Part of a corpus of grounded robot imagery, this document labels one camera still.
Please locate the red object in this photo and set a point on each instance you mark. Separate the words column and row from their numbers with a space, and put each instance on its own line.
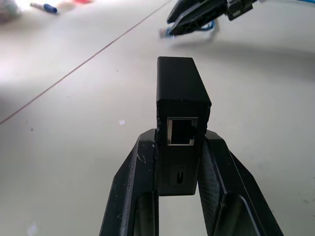
column 83, row 1

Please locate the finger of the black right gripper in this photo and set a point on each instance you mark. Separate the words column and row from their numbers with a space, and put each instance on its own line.
column 197, row 20
column 187, row 7

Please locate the small black box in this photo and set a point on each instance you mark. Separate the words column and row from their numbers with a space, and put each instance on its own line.
column 180, row 86

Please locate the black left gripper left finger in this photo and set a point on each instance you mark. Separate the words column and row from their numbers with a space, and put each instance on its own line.
column 128, row 177

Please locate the blue and white marker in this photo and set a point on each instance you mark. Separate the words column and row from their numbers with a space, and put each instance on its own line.
column 46, row 7

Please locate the grey crumpled object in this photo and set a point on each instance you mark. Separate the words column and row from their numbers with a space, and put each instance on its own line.
column 7, row 9

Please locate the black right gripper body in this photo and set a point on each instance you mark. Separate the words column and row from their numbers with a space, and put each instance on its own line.
column 238, row 8

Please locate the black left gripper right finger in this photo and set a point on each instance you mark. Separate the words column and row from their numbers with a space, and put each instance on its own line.
column 233, row 177

